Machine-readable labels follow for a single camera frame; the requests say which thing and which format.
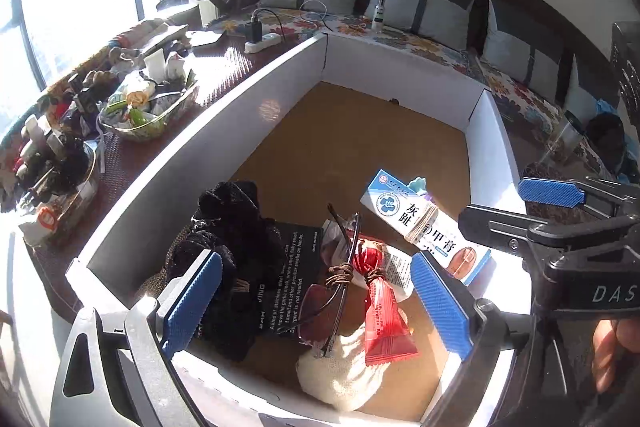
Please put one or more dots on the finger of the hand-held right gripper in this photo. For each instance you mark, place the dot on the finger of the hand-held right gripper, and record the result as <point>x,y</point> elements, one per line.
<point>550,193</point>
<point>495,222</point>

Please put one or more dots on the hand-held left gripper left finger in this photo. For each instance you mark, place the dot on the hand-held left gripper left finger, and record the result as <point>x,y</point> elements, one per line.
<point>192,302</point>

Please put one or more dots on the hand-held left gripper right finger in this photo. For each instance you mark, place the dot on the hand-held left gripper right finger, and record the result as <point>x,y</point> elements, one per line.
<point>442,307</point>

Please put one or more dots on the white tube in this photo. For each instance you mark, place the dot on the white tube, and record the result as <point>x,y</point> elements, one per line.
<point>400,272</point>

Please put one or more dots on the red snack packet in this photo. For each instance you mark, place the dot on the red snack packet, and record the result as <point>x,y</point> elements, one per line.
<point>382,332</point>

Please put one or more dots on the purple teal toy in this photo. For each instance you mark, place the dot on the purple teal toy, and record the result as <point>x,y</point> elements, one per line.
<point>419,184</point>

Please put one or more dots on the black lace cloth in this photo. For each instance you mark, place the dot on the black lace cloth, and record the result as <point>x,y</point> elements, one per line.
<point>225,207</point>

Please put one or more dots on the blue white medicine box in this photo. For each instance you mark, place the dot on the blue white medicine box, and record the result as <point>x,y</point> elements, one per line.
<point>395,207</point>

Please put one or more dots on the black printed box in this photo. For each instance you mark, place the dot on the black printed box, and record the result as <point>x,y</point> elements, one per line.
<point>290,267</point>

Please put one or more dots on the thin frame eyeglasses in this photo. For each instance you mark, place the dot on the thin frame eyeglasses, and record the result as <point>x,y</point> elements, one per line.
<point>315,307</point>

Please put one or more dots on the cream knitted cloth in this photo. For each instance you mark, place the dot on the cream knitted cloth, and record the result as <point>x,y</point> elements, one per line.
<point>340,377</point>

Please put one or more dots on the white cardboard box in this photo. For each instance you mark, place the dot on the white cardboard box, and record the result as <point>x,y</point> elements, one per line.
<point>400,72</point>

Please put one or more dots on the person's right hand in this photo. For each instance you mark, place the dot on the person's right hand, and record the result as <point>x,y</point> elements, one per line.
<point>615,347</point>

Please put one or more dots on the clear jar with black lid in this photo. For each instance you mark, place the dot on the clear jar with black lid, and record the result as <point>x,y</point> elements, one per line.
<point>565,142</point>

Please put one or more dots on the dark brown bag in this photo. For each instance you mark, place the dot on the dark brown bag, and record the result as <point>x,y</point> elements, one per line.
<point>605,137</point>

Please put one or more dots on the glass bowl with packets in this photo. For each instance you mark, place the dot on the glass bowl with packets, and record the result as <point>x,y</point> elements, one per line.
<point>150,127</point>

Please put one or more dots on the cluster of small bottles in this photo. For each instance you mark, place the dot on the cluster of small bottles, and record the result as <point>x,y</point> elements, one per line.
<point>45,147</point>

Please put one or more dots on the small white spray bottle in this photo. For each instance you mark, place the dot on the small white spray bottle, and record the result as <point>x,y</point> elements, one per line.
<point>379,14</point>

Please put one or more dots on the white power strip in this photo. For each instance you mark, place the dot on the white power strip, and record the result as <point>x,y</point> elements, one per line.
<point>265,44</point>

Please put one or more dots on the black charger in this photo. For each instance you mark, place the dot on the black charger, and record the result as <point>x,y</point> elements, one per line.
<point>253,32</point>

